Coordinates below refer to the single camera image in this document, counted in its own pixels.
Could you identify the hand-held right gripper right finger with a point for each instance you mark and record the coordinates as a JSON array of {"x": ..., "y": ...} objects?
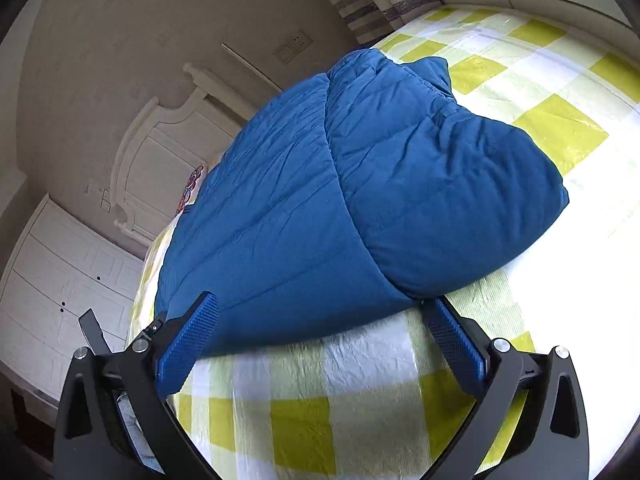
[{"x": 455, "y": 345}]

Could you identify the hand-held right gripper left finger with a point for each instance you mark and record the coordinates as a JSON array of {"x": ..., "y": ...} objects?
[{"x": 187, "y": 340}]

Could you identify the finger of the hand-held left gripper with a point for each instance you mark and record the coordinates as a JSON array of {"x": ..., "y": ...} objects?
[{"x": 94, "y": 330}]

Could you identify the blue padded jacket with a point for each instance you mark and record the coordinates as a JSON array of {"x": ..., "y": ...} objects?
[{"x": 325, "y": 185}]

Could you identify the white wardrobe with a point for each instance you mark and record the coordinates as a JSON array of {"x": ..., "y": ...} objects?
[{"x": 50, "y": 280}]

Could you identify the yellow checked bed sheet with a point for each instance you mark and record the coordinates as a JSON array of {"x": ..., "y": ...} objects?
[{"x": 380, "y": 410}]

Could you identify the red blue patterned pillow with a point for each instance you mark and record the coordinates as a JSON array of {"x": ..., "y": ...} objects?
[{"x": 192, "y": 187}]

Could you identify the white bed headboard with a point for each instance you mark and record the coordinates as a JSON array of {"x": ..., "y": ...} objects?
[{"x": 160, "y": 160}]

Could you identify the striped printed curtain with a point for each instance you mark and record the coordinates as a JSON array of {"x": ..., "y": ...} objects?
[{"x": 370, "y": 0}]

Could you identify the metal wall conduit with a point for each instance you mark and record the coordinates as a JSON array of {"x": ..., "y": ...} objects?
[{"x": 250, "y": 65}]

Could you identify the wall socket plate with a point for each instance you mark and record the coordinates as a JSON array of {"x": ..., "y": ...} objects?
[{"x": 292, "y": 46}]

